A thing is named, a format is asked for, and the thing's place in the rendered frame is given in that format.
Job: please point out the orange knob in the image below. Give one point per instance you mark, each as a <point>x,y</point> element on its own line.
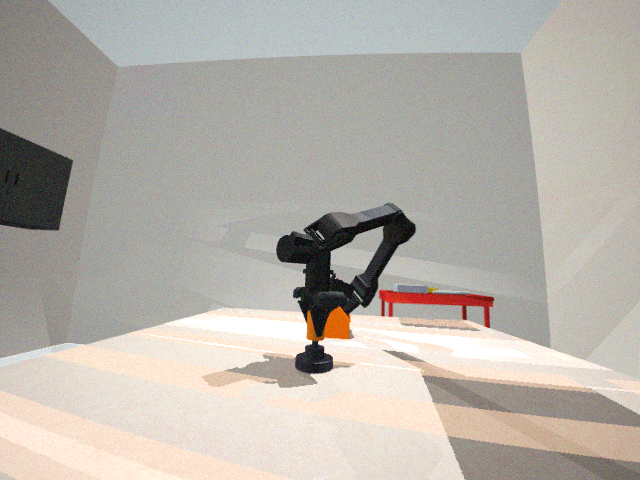
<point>311,335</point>

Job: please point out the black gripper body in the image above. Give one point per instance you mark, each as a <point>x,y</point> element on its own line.
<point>317,288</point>

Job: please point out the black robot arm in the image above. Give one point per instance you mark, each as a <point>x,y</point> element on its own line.
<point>339,229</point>

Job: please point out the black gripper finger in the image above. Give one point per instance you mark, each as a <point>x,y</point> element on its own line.
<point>305,308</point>
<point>319,317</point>

